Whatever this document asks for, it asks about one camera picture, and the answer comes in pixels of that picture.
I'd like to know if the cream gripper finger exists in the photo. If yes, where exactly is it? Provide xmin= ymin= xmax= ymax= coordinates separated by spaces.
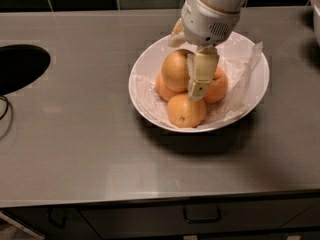
xmin=187 ymin=46 xmax=219 ymax=101
xmin=168 ymin=18 xmax=186 ymax=48

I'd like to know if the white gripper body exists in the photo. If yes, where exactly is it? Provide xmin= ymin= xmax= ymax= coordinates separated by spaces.
xmin=181 ymin=0 xmax=240 ymax=46

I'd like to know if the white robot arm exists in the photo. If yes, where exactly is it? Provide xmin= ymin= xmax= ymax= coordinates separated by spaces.
xmin=168 ymin=0 xmax=247 ymax=101

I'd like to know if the white ceramic bowl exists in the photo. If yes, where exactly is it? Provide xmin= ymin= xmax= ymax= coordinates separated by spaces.
xmin=128 ymin=30 xmax=270 ymax=134

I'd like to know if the left hidden orange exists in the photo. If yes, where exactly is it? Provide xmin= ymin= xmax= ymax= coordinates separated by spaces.
xmin=156 ymin=74 xmax=178 ymax=101

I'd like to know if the black round object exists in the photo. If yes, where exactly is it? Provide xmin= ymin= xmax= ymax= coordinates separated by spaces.
xmin=0 ymin=44 xmax=51 ymax=95

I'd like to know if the dark drawer front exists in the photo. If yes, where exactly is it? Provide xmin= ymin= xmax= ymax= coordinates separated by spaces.
xmin=81 ymin=199 xmax=316 ymax=239

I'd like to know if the black drawer handle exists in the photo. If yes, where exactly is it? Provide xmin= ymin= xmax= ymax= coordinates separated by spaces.
xmin=183 ymin=205 xmax=222 ymax=224

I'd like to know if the black cable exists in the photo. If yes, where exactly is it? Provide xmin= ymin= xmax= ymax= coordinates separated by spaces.
xmin=0 ymin=94 xmax=11 ymax=121

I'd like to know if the black left cabinet handle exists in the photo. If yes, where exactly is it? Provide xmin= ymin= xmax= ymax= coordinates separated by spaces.
xmin=47 ymin=207 xmax=67 ymax=229

